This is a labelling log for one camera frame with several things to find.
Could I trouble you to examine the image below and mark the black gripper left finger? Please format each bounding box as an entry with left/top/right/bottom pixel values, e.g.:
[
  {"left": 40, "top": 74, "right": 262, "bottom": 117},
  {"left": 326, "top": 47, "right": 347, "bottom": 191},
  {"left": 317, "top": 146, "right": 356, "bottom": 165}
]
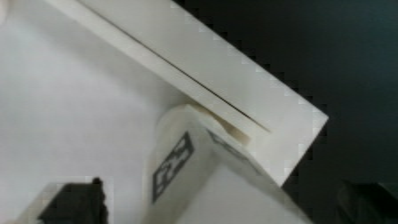
[{"left": 17, "top": 176, "right": 115, "bottom": 224}]

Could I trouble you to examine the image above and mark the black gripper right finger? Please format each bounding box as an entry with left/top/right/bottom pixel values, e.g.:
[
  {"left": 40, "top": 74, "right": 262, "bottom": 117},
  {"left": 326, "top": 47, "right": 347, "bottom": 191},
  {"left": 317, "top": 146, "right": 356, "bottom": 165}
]
[{"left": 335, "top": 181, "right": 398, "bottom": 224}]

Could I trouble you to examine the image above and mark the white table leg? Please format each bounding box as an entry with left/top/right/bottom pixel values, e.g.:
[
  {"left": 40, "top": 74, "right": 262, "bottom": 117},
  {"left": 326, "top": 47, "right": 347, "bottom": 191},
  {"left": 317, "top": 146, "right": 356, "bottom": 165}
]
[{"left": 143, "top": 104, "right": 314, "bottom": 224}]

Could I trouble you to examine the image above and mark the white square tabletop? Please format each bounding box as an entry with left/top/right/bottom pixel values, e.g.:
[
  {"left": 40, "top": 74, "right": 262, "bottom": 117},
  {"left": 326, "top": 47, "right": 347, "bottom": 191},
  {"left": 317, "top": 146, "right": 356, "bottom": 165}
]
[{"left": 0, "top": 0, "right": 328, "bottom": 224}]

